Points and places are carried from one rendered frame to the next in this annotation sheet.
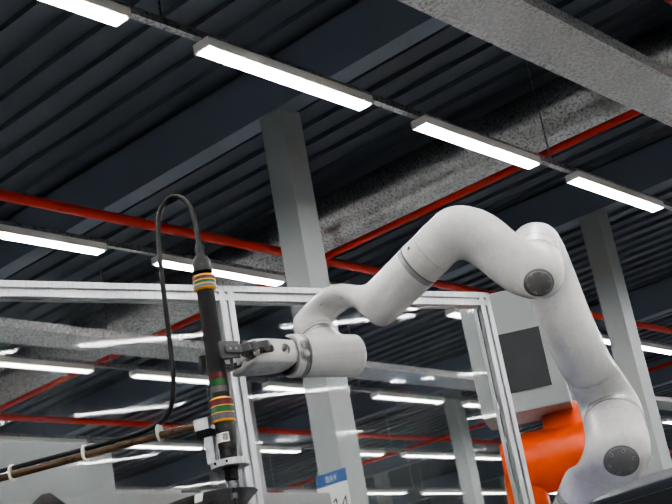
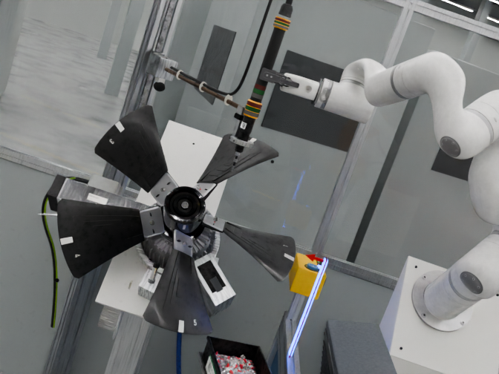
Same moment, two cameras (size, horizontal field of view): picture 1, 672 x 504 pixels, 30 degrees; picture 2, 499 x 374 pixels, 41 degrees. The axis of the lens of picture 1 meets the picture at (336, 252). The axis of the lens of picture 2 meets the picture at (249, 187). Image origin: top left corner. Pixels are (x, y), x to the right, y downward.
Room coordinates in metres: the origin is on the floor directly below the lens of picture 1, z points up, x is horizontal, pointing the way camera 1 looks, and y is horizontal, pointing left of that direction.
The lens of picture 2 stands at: (0.69, -0.81, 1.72)
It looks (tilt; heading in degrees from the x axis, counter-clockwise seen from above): 12 degrees down; 33
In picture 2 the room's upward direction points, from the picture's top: 19 degrees clockwise
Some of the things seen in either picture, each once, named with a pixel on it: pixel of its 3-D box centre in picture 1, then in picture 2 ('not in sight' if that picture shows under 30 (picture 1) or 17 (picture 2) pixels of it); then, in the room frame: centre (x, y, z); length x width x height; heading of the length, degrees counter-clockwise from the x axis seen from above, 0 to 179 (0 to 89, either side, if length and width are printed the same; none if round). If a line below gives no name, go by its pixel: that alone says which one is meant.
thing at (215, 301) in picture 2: not in sight; (210, 285); (2.29, 0.23, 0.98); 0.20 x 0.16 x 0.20; 35
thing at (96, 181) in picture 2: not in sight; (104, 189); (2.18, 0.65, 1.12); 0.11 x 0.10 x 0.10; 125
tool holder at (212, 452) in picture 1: (221, 442); (244, 126); (2.24, 0.26, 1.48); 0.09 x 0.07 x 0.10; 70
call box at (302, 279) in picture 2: not in sight; (306, 277); (2.69, 0.13, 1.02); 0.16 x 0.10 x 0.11; 35
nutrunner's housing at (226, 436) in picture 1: (215, 358); (263, 75); (2.24, 0.25, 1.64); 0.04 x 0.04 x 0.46
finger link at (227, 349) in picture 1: (238, 347); (272, 77); (2.21, 0.21, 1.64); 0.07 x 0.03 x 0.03; 125
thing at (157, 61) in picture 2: not in sight; (160, 66); (2.46, 0.84, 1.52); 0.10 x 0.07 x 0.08; 70
